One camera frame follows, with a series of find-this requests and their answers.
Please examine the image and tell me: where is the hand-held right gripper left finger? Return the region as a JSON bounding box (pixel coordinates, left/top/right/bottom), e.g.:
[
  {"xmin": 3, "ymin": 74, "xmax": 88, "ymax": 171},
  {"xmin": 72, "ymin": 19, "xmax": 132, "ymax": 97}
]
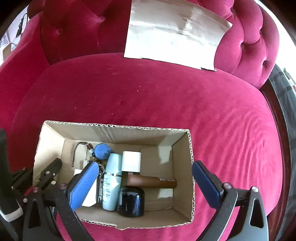
[{"xmin": 23, "ymin": 161, "xmax": 100, "ymax": 241}]

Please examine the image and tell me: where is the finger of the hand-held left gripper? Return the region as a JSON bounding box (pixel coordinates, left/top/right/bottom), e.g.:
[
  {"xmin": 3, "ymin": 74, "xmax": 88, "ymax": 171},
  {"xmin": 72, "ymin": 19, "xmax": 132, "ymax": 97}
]
[
  {"xmin": 35, "ymin": 159, "xmax": 63, "ymax": 189},
  {"xmin": 10, "ymin": 168, "xmax": 35, "ymax": 204}
]

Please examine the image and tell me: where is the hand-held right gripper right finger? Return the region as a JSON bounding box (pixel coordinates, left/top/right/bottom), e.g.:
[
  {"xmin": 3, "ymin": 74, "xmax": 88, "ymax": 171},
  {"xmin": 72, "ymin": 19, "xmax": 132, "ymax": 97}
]
[{"xmin": 191, "ymin": 160, "xmax": 270, "ymax": 241}]

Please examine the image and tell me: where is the large white plug charger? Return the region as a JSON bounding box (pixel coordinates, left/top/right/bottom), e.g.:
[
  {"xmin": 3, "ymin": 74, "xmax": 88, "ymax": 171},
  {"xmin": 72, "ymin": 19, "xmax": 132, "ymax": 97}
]
[{"xmin": 73, "ymin": 160, "xmax": 98, "ymax": 208}]

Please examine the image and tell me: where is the white cosmetic bottle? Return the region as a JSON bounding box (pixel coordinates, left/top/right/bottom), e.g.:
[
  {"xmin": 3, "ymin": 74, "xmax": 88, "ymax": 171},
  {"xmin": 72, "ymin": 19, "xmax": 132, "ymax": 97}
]
[{"xmin": 102, "ymin": 153, "xmax": 123, "ymax": 211}]

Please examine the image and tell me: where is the keychain with blue fob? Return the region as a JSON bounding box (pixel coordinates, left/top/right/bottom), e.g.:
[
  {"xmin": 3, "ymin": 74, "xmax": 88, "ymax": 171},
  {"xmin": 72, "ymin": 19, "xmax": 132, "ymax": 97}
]
[{"xmin": 72, "ymin": 141, "xmax": 109, "ymax": 204}]

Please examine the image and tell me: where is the cardboard box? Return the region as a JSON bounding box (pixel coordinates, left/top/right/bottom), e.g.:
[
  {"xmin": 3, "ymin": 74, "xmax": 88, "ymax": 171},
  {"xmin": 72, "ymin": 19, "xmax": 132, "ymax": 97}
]
[{"xmin": 32, "ymin": 120, "xmax": 196, "ymax": 230}]

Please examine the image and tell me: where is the black round jar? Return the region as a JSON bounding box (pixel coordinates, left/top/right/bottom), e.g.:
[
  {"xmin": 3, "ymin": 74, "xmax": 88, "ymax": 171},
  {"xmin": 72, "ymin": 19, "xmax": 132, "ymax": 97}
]
[{"xmin": 116, "ymin": 186, "xmax": 145, "ymax": 217}]

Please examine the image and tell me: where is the small white plug charger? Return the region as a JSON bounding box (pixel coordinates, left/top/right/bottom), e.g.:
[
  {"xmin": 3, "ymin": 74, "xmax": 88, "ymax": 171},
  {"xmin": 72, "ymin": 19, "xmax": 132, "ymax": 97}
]
[{"xmin": 121, "ymin": 151, "xmax": 141, "ymax": 174}]

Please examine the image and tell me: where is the brown lipstick tube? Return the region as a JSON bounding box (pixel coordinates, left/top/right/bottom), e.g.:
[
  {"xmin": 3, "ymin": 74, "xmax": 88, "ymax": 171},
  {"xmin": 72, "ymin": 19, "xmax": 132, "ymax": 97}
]
[{"xmin": 126, "ymin": 174, "xmax": 178, "ymax": 189}]

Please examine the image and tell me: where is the red velvet tufted sofa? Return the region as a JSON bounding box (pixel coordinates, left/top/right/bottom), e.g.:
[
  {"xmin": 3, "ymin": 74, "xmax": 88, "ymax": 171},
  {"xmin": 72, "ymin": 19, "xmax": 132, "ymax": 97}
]
[{"xmin": 0, "ymin": 0, "xmax": 287, "ymax": 241}]

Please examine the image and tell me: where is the grey plaid blanket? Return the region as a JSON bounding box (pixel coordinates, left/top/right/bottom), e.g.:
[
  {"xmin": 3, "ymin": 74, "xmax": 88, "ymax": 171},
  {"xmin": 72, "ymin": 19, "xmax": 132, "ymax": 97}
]
[{"xmin": 269, "ymin": 64, "xmax": 296, "ymax": 130}]

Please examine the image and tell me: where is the creased beige paper sheet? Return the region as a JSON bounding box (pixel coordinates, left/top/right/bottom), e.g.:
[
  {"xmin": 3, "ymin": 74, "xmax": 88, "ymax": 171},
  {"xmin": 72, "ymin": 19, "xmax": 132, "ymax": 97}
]
[{"xmin": 123, "ymin": 0, "xmax": 233, "ymax": 71}]

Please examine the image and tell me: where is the dark wooden bed frame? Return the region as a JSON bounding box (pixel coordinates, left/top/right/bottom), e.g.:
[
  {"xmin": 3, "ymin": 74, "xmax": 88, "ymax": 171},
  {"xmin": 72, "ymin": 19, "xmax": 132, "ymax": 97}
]
[{"xmin": 260, "ymin": 79, "xmax": 296, "ymax": 232}]

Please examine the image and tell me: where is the black adapter with cable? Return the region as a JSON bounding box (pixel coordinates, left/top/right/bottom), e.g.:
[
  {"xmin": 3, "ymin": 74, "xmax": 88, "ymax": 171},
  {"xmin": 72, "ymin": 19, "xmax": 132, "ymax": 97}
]
[{"xmin": 16, "ymin": 13, "xmax": 29, "ymax": 37}]

